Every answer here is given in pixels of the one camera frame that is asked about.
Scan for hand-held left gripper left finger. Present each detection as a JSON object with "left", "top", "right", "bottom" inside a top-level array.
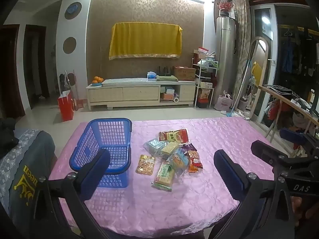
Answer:
[{"left": 32, "top": 149, "right": 111, "bottom": 239}]

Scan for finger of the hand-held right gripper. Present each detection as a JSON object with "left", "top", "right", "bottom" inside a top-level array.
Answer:
[
  {"left": 250, "top": 140, "right": 317, "bottom": 167},
  {"left": 279, "top": 128, "right": 319, "bottom": 152}
]

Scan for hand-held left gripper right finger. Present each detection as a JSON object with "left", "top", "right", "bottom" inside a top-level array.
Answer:
[{"left": 208, "top": 150, "right": 297, "bottom": 239}]

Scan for blue plastic basket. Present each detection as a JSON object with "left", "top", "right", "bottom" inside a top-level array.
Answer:
[{"left": 69, "top": 118, "right": 132, "bottom": 188}]

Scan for orange red snack packet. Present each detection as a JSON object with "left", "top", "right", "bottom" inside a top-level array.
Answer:
[{"left": 187, "top": 151, "right": 203, "bottom": 173}]

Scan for orange yellow snack packet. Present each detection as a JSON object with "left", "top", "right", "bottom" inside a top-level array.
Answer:
[{"left": 136, "top": 154, "right": 156, "bottom": 176}]

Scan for purple snack packet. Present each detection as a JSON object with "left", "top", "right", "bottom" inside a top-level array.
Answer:
[{"left": 180, "top": 143, "right": 198, "bottom": 155}]

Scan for light blue cartoon snack packet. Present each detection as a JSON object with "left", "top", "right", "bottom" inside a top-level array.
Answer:
[{"left": 167, "top": 149, "right": 190, "bottom": 176}]

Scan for light blue patterned snack packet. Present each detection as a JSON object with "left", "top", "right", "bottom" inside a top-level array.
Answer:
[{"left": 143, "top": 139, "right": 166, "bottom": 158}]

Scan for blue striped wafer packet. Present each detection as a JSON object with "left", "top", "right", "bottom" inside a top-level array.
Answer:
[{"left": 159, "top": 141, "right": 180, "bottom": 156}]

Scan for green label cracker packet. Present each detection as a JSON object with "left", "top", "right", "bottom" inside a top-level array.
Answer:
[{"left": 152, "top": 163, "right": 176, "bottom": 192}]

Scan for person's right hand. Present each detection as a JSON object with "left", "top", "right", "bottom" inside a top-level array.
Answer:
[{"left": 290, "top": 195, "right": 319, "bottom": 227}]

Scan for pink bag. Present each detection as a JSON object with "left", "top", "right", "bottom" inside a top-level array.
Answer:
[{"left": 214, "top": 93, "right": 233, "bottom": 111}]

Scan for pink tablecloth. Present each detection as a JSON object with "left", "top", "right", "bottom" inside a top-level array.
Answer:
[{"left": 48, "top": 117, "right": 287, "bottom": 238}]

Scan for arched standing mirror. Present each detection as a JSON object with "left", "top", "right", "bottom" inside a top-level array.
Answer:
[{"left": 245, "top": 37, "right": 270, "bottom": 120}]

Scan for mop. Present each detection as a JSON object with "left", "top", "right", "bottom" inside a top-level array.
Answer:
[{"left": 225, "top": 60, "right": 251, "bottom": 117}]

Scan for red paper bag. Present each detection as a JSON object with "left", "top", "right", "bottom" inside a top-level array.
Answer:
[{"left": 58, "top": 90, "right": 75, "bottom": 122}]

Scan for broom with dustpan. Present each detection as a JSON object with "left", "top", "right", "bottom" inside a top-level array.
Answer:
[{"left": 59, "top": 70, "right": 85, "bottom": 111}]

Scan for beige TV cabinet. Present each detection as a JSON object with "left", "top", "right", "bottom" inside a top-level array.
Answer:
[{"left": 86, "top": 78, "right": 196, "bottom": 110}]

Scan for hanging dark clothes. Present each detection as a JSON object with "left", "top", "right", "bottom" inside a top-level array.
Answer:
[{"left": 279, "top": 25, "right": 319, "bottom": 77}]

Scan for white shelf rack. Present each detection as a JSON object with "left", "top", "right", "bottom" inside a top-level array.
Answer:
[{"left": 194, "top": 60, "right": 219, "bottom": 109}]

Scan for standing air conditioner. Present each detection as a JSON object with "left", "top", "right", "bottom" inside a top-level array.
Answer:
[{"left": 215, "top": 16, "right": 236, "bottom": 106}]

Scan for patterned curtain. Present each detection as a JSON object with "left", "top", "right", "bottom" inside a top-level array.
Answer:
[{"left": 233, "top": 0, "right": 251, "bottom": 105}]

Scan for brown cardboard box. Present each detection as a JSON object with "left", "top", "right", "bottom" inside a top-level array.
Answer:
[{"left": 174, "top": 66, "right": 196, "bottom": 81}]

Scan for green folded cloth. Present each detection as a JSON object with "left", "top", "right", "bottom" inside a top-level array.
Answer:
[{"left": 156, "top": 75, "right": 178, "bottom": 82}]

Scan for black router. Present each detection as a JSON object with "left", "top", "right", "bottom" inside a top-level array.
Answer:
[{"left": 158, "top": 66, "right": 172, "bottom": 77}]

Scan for dark wooden door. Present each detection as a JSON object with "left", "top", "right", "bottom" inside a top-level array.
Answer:
[
  {"left": 0, "top": 24, "right": 25, "bottom": 119},
  {"left": 24, "top": 25, "right": 50, "bottom": 105}
]

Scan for yellow cloth cover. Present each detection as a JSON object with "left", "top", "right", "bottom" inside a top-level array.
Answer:
[{"left": 109, "top": 22, "right": 182, "bottom": 61}]

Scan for vase with red flowers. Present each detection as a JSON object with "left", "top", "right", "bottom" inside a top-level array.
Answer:
[{"left": 217, "top": 1, "right": 235, "bottom": 18}]

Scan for brown round wall disc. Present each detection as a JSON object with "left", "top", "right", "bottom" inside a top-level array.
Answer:
[{"left": 62, "top": 37, "right": 77, "bottom": 54}]

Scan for blue round wall plate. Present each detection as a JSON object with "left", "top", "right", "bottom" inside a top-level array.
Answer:
[{"left": 65, "top": 2, "right": 82, "bottom": 20}]

